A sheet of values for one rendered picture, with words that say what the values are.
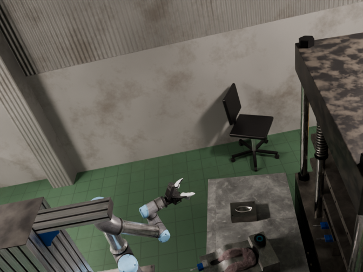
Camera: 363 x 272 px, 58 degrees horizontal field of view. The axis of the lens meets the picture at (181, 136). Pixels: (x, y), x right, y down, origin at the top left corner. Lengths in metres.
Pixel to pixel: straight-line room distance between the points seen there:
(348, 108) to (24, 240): 1.51
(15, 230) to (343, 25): 3.90
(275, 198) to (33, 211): 1.95
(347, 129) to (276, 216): 1.34
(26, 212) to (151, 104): 2.97
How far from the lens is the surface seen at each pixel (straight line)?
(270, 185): 2.98
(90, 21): 3.95
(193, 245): 3.65
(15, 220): 1.56
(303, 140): 2.75
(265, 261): 2.41
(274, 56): 4.22
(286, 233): 2.66
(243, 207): 2.76
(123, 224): 1.90
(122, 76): 4.13
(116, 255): 2.21
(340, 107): 1.73
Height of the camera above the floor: 2.96
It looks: 36 degrees down
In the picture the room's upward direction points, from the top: 15 degrees counter-clockwise
